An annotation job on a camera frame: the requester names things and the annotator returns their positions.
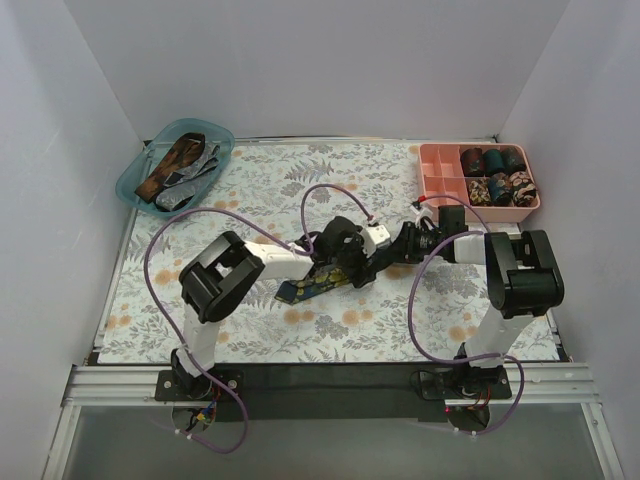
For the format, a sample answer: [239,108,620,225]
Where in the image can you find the navy yellow floral tie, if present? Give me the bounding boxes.
[275,250,383,305]

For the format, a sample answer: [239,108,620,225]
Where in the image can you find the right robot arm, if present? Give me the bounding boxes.
[366,205,565,400]

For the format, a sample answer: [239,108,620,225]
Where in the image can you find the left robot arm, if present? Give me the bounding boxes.
[171,216,391,400]

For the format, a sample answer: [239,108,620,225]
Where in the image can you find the floral table mat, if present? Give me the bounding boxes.
[97,142,561,365]

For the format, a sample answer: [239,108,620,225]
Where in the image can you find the pink compartment tray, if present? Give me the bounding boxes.
[418,144,540,223]

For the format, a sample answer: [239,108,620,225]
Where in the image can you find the dark red rolled tie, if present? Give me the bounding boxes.
[460,147,486,177]

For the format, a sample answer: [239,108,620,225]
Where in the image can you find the navy patterned rolled tie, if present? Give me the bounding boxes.
[488,172,512,207]

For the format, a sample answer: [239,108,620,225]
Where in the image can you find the teal rolled tie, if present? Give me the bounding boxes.
[482,148,505,177]

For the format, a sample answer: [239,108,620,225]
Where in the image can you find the black pink floral rolled tie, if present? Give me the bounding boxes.
[509,171,537,207]

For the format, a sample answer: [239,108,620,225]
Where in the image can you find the grey patterned tie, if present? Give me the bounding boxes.
[153,144,221,212]

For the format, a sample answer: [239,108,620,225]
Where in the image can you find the brown orange tie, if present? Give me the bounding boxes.
[135,132,206,203]

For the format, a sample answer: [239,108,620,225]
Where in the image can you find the teal plastic bin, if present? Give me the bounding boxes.
[115,118,235,219]

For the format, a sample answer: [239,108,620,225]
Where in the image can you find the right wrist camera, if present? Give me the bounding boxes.
[410,196,436,230]

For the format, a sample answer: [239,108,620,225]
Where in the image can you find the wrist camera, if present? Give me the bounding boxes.
[410,196,436,230]
[360,224,391,257]

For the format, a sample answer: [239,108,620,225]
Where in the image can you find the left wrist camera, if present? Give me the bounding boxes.
[360,224,391,257]

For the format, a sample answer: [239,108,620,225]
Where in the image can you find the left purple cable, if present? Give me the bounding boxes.
[143,184,379,455]

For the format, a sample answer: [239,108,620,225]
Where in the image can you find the purple cable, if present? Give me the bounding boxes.
[143,184,379,455]
[407,194,525,438]

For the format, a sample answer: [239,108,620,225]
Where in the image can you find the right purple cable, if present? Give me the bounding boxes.
[407,194,525,438]

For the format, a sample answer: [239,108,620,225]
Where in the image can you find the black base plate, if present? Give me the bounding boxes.
[154,362,484,422]

